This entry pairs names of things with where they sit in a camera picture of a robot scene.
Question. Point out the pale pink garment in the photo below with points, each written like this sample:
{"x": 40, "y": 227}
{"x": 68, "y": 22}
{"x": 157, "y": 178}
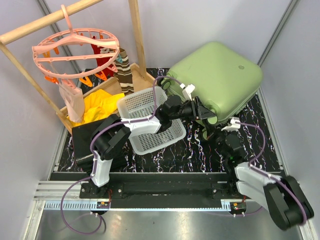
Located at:
{"x": 74, "y": 102}

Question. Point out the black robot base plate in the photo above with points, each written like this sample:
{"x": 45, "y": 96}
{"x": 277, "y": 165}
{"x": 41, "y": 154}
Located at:
{"x": 163, "y": 191}

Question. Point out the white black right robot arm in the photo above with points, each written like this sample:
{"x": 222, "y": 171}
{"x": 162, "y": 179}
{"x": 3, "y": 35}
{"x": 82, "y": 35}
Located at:
{"x": 281, "y": 196}

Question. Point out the wooden clothes rack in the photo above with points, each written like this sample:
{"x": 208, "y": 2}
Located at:
{"x": 141, "y": 79}

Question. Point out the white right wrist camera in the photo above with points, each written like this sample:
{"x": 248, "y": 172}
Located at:
{"x": 233, "y": 125}

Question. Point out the yellow shorts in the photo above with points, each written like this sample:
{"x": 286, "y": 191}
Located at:
{"x": 99, "y": 105}

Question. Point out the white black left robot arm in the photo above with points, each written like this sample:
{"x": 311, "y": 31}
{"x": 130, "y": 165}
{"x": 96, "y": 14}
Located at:
{"x": 170, "y": 110}

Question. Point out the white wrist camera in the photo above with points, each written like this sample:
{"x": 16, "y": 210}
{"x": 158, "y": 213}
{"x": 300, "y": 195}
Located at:
{"x": 233, "y": 125}
{"x": 187, "y": 91}

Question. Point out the green hard-shell suitcase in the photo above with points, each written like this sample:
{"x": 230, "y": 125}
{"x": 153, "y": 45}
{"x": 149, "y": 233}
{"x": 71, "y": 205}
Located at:
{"x": 224, "y": 81}

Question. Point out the orange clothespin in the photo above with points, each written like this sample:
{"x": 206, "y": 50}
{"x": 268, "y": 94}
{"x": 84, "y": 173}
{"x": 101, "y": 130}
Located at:
{"x": 86, "y": 81}

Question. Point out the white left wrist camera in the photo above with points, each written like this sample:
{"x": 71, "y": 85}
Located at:
{"x": 187, "y": 91}

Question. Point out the teal clothespin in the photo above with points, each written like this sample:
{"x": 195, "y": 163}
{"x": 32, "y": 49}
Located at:
{"x": 119, "y": 59}

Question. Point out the aluminium frame rail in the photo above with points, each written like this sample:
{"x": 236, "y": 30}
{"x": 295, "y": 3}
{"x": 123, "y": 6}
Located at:
{"x": 63, "y": 195}

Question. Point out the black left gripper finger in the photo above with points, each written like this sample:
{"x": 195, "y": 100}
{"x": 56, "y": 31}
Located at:
{"x": 200, "y": 108}
{"x": 205, "y": 113}

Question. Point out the white plastic mesh basket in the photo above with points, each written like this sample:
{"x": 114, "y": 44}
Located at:
{"x": 136, "y": 110}

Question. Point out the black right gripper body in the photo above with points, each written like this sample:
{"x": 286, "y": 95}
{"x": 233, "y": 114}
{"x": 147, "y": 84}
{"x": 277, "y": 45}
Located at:
{"x": 218, "y": 136}

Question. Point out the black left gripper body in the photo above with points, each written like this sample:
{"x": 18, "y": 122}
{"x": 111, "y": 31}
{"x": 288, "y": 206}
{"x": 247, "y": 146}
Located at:
{"x": 188, "y": 110}

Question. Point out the red garment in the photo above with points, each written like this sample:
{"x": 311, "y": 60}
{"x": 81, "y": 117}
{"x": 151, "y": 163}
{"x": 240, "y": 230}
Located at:
{"x": 106, "y": 72}

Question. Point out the black box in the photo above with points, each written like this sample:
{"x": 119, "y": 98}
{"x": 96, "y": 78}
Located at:
{"x": 85, "y": 145}

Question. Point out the brown striped sock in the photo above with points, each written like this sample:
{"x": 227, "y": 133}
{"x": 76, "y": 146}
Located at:
{"x": 124, "y": 73}

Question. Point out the pink round clip hanger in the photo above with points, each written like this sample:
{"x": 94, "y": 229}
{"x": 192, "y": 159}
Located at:
{"x": 74, "y": 46}

